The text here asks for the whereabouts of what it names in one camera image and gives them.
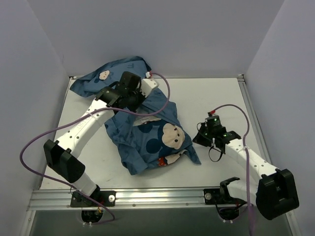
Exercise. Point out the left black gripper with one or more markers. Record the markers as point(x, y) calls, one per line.
point(137, 99)

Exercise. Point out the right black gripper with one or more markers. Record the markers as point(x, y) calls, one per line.
point(202, 138)

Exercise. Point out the blue cartoon pillowcase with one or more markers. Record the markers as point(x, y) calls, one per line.
point(148, 146)

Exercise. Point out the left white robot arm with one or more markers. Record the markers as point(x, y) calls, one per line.
point(62, 154)

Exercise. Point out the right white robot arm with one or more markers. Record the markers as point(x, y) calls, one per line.
point(272, 191)

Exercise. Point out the white care label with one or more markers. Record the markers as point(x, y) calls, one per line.
point(143, 120)

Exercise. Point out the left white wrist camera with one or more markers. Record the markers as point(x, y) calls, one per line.
point(148, 85)

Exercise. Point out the aluminium right side rail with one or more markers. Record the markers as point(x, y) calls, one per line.
point(256, 127)

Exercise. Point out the aluminium rail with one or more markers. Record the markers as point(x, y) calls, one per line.
point(154, 198)
point(256, 127)

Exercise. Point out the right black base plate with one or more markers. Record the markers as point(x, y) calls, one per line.
point(214, 196)

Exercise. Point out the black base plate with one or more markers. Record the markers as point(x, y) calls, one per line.
point(214, 196)
point(106, 198)

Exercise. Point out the aluminium front rail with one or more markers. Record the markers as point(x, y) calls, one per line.
point(154, 198)

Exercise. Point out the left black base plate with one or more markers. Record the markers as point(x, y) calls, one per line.
point(106, 198)

